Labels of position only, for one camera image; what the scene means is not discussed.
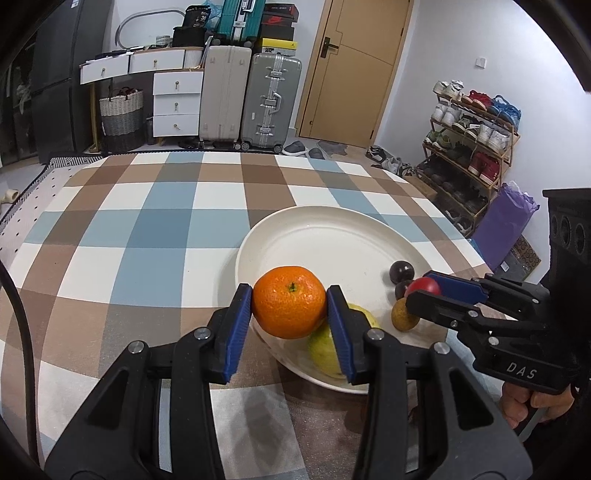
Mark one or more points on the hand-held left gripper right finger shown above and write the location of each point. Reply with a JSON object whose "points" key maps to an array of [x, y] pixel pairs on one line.
{"points": [[341, 332]]}

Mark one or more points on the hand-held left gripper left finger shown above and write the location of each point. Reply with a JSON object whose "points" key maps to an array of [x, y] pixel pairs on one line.
{"points": [[238, 327]]}

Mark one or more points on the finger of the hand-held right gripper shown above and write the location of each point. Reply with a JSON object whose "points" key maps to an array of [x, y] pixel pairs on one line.
{"points": [[443, 311], [457, 286]]}

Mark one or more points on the yellow green pear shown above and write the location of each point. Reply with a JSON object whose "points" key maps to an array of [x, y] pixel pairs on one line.
{"points": [[325, 350]]}

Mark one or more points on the red tomato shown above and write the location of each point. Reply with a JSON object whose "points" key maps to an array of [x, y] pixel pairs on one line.
{"points": [[422, 285]]}

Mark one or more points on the brown kiwi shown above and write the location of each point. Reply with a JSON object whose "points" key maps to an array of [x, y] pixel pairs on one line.
{"points": [[402, 318]]}

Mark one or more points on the dark purple plum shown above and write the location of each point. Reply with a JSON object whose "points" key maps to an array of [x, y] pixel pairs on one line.
{"points": [[400, 271], [402, 290]]}

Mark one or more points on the orange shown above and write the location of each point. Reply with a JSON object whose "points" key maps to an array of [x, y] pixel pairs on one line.
{"points": [[288, 302]]}

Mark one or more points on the cream round plate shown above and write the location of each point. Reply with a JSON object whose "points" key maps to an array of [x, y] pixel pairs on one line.
{"points": [[323, 244]]}

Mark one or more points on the person's right forearm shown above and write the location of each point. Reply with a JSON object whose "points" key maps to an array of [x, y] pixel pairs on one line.
{"points": [[568, 438]]}

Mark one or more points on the person's right hand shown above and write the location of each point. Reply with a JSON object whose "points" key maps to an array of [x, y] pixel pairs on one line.
{"points": [[515, 406]]}

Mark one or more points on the brown doormat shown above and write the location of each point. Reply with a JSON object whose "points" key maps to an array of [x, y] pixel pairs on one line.
{"points": [[519, 258]]}

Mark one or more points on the purple bag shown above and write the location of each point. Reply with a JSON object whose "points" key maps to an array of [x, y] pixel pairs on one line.
{"points": [[501, 226]]}

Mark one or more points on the wooden shoe rack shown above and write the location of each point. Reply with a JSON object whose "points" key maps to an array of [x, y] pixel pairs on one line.
{"points": [[466, 152]]}

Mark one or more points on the checked blanket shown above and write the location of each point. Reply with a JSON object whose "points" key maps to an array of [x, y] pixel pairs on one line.
{"points": [[138, 230]]}

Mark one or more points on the group of assorted shoes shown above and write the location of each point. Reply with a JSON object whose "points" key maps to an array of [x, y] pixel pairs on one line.
{"points": [[485, 134]]}

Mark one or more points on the grey slipper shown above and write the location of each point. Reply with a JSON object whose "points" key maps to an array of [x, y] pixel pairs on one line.
{"points": [[316, 152], [293, 148]]}

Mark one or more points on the grey floor cloth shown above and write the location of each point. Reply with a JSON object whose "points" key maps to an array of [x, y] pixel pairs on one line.
{"points": [[333, 147]]}

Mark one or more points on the silver suitcase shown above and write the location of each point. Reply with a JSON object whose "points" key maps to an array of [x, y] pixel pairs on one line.
{"points": [[270, 101]]}

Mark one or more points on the beige suitcase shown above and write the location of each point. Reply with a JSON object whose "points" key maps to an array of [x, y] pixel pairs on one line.
{"points": [[224, 97]]}

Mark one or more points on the white drawer desk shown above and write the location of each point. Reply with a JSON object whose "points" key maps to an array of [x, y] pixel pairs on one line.
{"points": [[178, 99]]}

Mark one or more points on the wooden door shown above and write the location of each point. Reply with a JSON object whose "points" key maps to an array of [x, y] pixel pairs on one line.
{"points": [[360, 69]]}

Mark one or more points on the woven basket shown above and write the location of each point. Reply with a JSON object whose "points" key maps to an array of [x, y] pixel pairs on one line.
{"points": [[122, 115]]}

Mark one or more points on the dotted rug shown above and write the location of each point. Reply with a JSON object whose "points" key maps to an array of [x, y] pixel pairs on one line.
{"points": [[41, 184]]}

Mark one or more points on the beige slipper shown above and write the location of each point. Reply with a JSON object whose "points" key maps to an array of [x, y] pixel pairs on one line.
{"points": [[8, 196]]}

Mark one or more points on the white ribbed bin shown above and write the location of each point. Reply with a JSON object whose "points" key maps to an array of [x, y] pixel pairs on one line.
{"points": [[194, 57]]}

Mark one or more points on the yellow black shoe box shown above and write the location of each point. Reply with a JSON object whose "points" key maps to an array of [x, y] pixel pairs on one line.
{"points": [[277, 46]]}

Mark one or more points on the black storage box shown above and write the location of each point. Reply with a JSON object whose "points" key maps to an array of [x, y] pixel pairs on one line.
{"points": [[188, 37]]}

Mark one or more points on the plain black shoe box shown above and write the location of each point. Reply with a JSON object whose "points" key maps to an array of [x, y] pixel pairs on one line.
{"points": [[277, 32]]}

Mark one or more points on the teal suitcase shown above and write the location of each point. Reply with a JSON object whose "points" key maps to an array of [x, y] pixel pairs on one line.
{"points": [[240, 23]]}

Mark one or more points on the black refrigerator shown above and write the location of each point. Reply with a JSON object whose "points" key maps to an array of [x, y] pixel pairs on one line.
{"points": [[60, 69]]}

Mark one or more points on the black printed bag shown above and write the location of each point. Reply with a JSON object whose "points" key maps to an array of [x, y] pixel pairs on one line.
{"points": [[198, 16]]}

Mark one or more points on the black red shoe box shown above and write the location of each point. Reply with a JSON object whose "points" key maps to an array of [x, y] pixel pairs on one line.
{"points": [[277, 14]]}

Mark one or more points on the blue plastic bag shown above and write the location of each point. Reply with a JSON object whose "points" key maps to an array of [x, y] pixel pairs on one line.
{"points": [[214, 8]]}

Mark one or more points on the dark glass door cabinet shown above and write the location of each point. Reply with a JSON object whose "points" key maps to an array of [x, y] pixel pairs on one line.
{"points": [[18, 92]]}

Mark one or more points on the curved metal frame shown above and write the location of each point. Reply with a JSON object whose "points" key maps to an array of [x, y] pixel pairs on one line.
{"points": [[121, 27]]}

